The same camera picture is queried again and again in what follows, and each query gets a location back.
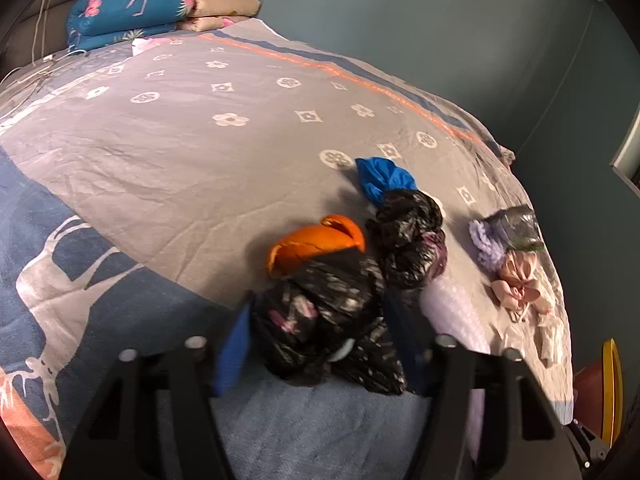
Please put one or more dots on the blue floral folded quilt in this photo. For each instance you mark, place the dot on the blue floral folded quilt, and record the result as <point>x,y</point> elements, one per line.
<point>130,5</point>

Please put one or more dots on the pale lilac plastic bag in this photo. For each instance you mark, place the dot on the pale lilac plastic bag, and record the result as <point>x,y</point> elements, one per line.
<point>452,310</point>

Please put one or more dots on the black floral garment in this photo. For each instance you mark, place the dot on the black floral garment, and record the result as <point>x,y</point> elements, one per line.
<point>320,310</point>

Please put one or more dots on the yellow frame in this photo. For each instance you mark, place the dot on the yellow frame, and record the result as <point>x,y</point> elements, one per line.
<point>611,390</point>

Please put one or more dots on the pink cloth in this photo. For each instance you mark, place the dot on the pink cloth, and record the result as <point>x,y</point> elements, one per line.
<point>520,285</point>

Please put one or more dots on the grey patterned bedspread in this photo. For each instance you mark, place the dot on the grey patterned bedspread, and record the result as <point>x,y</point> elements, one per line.
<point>200,160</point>

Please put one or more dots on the orange cloth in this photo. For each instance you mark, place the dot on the orange cloth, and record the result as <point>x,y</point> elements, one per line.
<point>310,247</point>

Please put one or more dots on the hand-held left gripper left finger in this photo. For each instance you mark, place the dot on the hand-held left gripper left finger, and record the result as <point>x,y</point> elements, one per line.
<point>231,357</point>

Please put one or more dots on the beige pillows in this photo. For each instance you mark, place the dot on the beige pillows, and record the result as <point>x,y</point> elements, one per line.
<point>225,5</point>

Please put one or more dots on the white window frame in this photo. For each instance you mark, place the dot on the white window frame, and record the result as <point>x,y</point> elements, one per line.
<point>627,155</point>

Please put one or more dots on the black crumpled garment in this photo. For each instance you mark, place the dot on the black crumpled garment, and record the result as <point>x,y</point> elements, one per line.
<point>405,240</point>

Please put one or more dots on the blue cloth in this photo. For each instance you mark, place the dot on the blue cloth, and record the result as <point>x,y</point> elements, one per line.
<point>382,175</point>

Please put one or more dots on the reddish brown object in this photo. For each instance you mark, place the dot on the reddish brown object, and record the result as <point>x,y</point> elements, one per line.
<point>590,395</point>

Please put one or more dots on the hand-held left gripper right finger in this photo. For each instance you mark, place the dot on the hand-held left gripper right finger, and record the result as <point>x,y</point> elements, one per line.
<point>402,345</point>

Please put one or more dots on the white paper scrap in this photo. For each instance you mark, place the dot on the white paper scrap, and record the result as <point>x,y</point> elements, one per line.
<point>145,46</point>

